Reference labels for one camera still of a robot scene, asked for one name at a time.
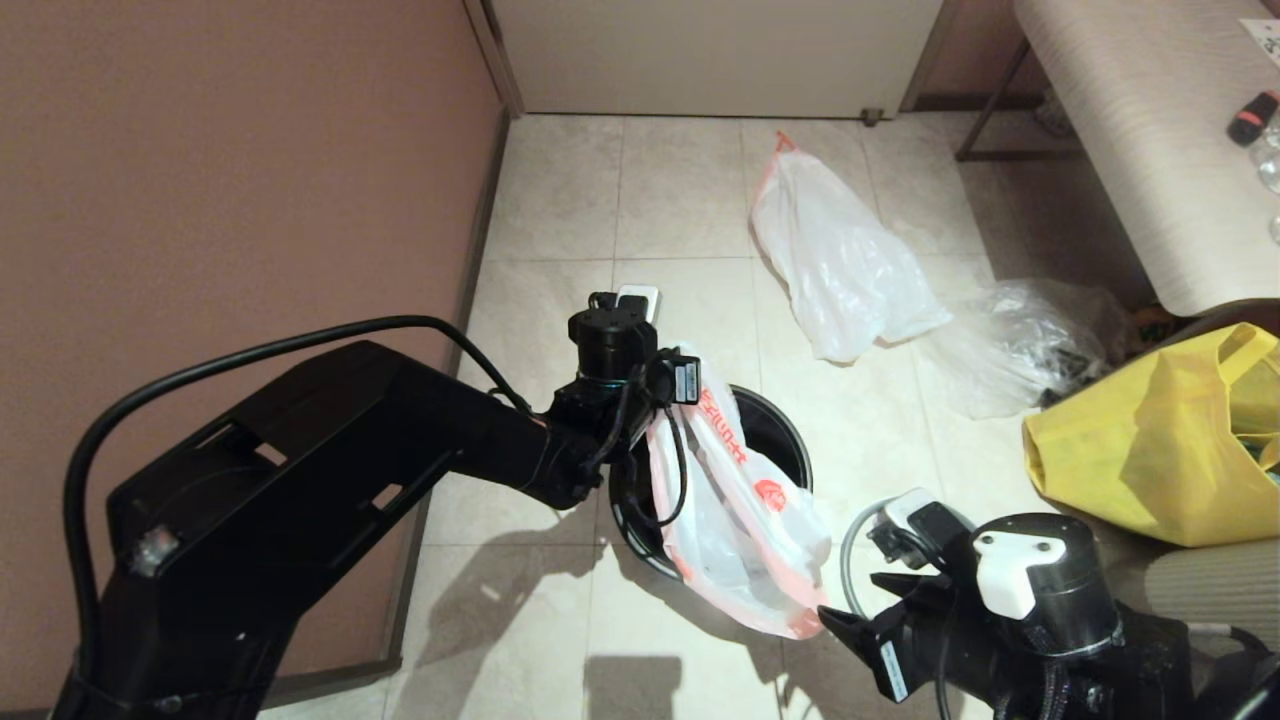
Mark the white door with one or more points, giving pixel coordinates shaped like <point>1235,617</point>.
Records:
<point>720,50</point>

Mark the yellow fabric bag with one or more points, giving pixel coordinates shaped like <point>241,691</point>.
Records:
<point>1120,450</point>

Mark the white printed paper sheet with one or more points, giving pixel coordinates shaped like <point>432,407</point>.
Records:
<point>1265,38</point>

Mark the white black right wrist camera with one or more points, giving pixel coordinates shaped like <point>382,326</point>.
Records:
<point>920,530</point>

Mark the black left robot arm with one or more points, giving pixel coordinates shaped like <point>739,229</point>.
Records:
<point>300,450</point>

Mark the beige ribbed round ottoman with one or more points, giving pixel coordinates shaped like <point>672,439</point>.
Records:
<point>1220,590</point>

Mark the clear plastic bottle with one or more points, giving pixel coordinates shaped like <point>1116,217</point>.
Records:
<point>1270,165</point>

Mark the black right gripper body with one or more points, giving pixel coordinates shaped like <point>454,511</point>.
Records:
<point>925,650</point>

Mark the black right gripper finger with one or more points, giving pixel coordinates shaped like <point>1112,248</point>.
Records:
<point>915,588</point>
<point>855,628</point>

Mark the black round trash bin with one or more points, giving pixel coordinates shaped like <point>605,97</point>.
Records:
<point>780,430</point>

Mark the dark metal table leg frame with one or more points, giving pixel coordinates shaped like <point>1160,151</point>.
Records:
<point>1010,155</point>

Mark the black orange marker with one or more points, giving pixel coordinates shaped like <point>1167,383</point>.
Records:
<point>1252,116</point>

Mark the clear crumpled plastic bag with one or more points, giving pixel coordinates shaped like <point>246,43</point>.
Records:
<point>1000,340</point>

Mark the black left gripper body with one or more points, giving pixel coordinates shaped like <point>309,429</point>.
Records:
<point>672,383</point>

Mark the white plastic bag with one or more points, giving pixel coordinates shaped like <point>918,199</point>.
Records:
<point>840,260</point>

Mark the small metal door stopper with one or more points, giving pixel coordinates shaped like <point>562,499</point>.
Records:
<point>870,118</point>

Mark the new white red-printed bag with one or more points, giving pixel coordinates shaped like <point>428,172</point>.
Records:
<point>740,520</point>

